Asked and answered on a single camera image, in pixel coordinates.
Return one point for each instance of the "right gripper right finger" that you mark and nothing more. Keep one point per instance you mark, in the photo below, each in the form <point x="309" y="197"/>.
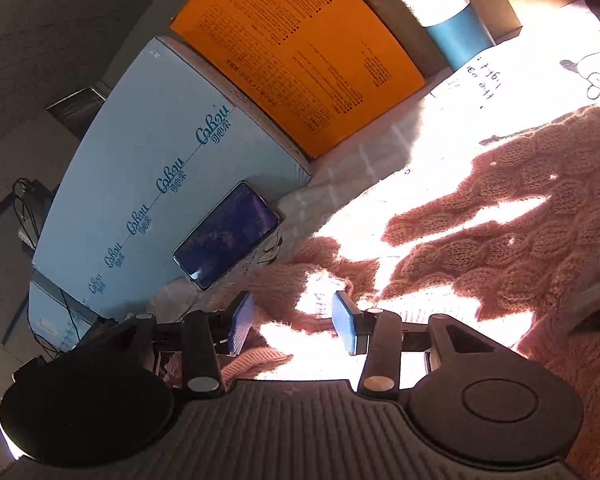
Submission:
<point x="377" y="335"/>

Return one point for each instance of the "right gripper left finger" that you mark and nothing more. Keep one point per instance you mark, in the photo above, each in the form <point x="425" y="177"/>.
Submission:
<point x="207" y="335"/>

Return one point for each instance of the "pink knitted sweater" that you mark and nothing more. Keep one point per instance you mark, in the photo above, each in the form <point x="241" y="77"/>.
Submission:
<point x="504" y="239"/>

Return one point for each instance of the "black smartphone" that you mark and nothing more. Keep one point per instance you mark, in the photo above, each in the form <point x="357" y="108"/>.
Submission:
<point x="237" y="225"/>

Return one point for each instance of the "light blue tissue carton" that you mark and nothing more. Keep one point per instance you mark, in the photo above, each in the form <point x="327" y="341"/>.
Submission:
<point x="171" y="140"/>

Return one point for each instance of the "orange printed box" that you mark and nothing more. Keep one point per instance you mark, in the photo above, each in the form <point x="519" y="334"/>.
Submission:
<point x="321" y="69"/>

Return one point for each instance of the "blue thermos bottle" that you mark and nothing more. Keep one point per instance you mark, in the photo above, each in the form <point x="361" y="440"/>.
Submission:
<point x="454" y="26"/>

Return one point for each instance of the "black equipment with cables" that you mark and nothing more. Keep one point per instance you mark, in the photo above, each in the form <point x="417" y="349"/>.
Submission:
<point x="29" y="203"/>

